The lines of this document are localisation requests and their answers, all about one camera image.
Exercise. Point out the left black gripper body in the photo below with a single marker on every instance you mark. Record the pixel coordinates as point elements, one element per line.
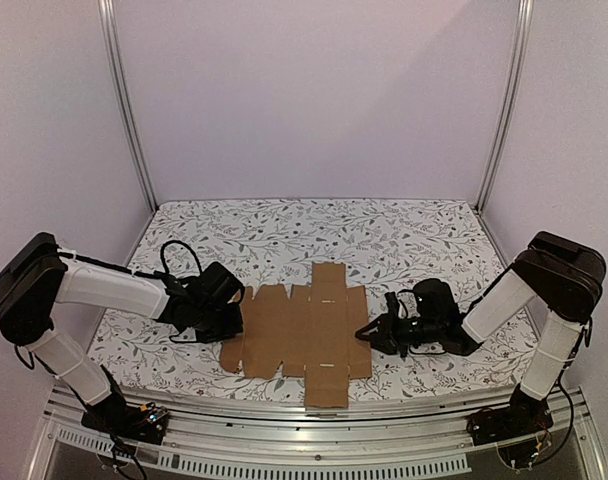
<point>213,327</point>

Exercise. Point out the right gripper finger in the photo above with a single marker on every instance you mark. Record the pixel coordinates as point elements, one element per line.
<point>386,345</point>
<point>376,330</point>

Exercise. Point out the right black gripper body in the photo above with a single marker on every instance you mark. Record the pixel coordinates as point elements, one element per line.
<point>390,329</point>

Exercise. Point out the brown cardboard box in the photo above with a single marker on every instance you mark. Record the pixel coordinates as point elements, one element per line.
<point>307,332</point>

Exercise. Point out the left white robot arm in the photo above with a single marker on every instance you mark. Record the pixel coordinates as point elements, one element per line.
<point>44,274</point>

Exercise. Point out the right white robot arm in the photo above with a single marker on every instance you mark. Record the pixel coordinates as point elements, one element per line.
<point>563,276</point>

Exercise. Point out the floral patterned table mat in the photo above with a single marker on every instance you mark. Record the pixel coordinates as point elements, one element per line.
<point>386,245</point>

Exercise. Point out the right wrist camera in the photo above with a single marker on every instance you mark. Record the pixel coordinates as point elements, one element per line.
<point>434,303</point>

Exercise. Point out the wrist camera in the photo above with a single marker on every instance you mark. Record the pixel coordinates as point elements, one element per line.
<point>217,286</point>
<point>434,303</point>

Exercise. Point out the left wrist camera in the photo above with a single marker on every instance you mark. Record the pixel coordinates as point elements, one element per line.
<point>217,286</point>

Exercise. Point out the front aluminium rail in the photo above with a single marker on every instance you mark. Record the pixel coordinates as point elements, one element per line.
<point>423,438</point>

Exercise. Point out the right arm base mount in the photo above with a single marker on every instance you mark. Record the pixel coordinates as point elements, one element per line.
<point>495,425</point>

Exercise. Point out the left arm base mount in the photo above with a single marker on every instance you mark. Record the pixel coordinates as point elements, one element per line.
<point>145,423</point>

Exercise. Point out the left aluminium frame post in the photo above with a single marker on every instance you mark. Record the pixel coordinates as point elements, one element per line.
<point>118,76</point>

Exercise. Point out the aluminium frame post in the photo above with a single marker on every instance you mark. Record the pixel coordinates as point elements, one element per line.
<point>118,76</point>
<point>507,107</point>

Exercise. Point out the right aluminium frame post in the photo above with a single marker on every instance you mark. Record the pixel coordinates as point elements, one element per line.
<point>507,107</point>

